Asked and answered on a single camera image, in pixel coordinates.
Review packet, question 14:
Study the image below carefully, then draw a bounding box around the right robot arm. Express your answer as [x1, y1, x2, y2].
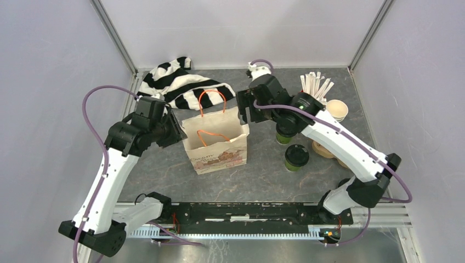
[236, 74, 401, 224]

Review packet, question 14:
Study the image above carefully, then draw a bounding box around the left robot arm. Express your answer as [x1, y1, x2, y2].
[58, 96, 186, 257]

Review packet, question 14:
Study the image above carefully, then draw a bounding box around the black cup lid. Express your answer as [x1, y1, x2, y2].
[338, 178, 350, 187]
[285, 144, 310, 168]

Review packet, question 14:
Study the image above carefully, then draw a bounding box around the white wrapped straws bundle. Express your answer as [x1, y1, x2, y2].
[300, 71, 334, 105]

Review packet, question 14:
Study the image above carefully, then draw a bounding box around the black white striped cloth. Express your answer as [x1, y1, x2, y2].
[137, 56, 236, 111]

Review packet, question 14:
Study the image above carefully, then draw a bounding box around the metal cable duct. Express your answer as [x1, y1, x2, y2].
[128, 226, 324, 241]

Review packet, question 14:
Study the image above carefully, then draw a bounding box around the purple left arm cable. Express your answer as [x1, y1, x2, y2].
[72, 85, 140, 263]

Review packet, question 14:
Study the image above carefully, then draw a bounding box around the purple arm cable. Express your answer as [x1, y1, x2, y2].
[249, 59, 413, 247]
[72, 85, 140, 263]

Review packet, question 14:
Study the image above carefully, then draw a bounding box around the paper takeout bag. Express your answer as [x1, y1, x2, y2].
[182, 97, 249, 175]

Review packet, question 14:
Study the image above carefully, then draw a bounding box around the green paper coffee cup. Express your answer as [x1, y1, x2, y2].
[276, 133, 293, 145]

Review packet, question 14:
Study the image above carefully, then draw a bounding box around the stack of paper cups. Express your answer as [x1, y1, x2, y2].
[326, 99, 349, 122]

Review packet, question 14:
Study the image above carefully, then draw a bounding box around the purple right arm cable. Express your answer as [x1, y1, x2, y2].
[249, 59, 413, 247]

